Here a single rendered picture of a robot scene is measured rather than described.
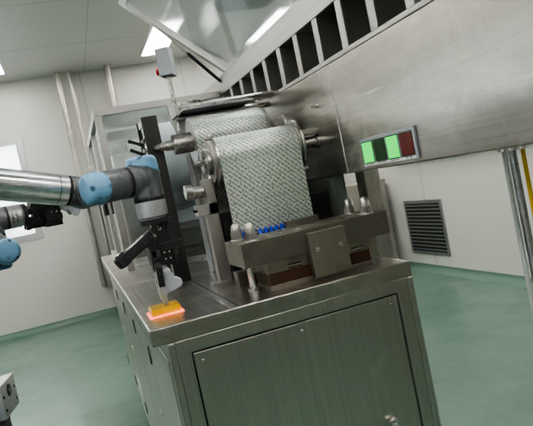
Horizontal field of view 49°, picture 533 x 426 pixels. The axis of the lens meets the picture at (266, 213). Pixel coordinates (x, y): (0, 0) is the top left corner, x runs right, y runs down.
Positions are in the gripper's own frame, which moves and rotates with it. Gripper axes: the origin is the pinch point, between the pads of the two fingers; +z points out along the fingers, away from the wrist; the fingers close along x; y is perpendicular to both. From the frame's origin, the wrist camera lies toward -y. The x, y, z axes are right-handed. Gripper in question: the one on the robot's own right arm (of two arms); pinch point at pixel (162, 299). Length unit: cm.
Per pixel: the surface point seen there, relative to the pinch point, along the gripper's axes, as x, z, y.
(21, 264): 566, 16, -83
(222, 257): 17.8, -4.5, 20.9
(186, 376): -15.9, 15.2, -0.3
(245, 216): 9.8, -14.8, 27.7
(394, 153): -26, -24, 55
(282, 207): 9.8, -15.1, 38.6
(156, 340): -16.0, 5.6, -4.8
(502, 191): 224, 23, 289
